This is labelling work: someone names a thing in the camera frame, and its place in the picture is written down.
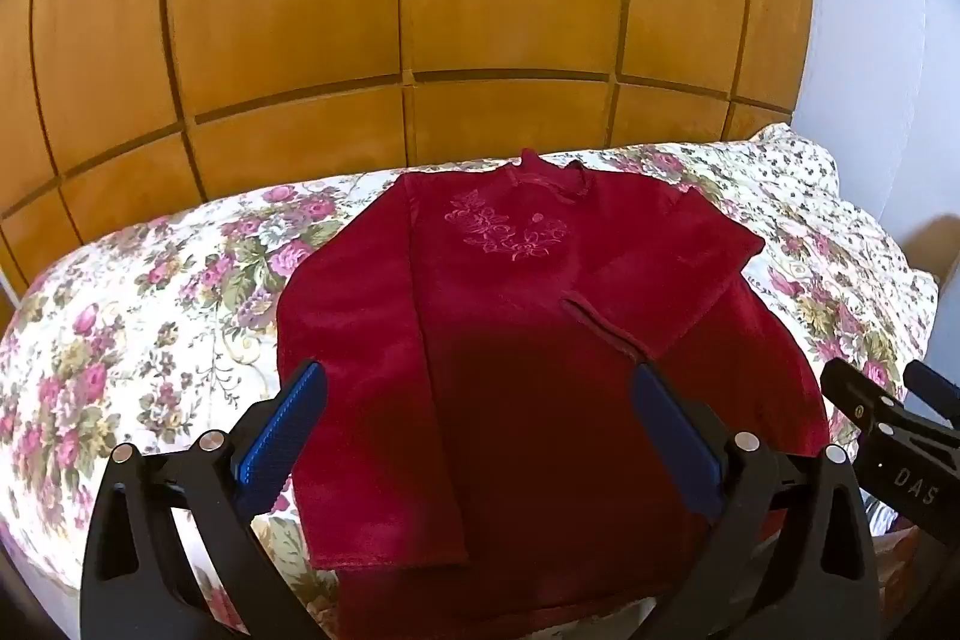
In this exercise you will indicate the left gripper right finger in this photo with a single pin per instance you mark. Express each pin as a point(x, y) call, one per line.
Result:
point(789, 554)

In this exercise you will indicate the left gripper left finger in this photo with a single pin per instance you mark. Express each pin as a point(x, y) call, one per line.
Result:
point(137, 581)

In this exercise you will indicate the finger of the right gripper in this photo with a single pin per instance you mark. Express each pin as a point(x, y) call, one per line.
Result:
point(904, 460)
point(933, 389)

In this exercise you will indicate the dark red embroidered sweater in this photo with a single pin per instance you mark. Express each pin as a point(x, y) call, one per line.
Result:
point(478, 471)

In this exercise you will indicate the small-print floral pillow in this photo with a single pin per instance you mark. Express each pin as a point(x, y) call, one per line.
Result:
point(829, 270)

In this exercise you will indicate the floral bed cover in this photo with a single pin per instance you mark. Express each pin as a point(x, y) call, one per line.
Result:
point(147, 337)

